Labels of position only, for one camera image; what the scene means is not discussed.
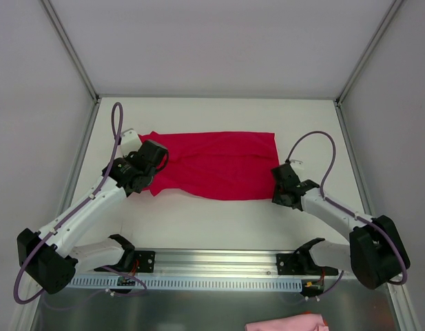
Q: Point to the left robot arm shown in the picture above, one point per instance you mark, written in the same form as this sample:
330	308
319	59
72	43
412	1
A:
52	257

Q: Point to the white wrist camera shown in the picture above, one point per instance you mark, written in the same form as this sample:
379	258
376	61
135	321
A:
296	165
129	142

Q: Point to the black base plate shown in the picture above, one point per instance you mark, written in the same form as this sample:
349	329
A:
295	263
137	261

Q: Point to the red t-shirt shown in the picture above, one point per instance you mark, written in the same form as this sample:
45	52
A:
225	166

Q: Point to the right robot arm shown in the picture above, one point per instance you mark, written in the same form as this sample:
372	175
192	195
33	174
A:
374	251

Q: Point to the aluminium frame post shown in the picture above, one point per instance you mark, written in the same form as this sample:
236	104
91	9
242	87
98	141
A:
69	48
370	48

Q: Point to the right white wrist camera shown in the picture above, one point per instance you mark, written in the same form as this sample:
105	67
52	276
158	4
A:
296	165

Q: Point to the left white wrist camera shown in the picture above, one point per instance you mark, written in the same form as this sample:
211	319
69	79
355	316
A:
129	142

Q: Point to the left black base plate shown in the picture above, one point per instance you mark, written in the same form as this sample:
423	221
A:
137	261

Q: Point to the light pink folded shirt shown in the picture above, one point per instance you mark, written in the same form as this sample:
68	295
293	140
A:
304	322

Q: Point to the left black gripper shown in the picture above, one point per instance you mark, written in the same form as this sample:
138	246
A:
140	183

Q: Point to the slotted grey cable duct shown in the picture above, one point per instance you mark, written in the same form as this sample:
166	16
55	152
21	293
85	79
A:
150	282

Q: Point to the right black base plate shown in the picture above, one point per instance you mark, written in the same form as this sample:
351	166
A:
295	263

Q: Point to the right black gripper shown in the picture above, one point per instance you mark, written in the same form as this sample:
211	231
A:
281	197

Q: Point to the right aluminium frame post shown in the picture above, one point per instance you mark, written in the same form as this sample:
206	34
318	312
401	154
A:
370	48

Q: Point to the aluminium front rail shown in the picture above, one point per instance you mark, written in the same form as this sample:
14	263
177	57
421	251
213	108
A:
216	263

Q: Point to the left aluminium frame post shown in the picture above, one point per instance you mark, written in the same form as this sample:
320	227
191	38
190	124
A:
69	48

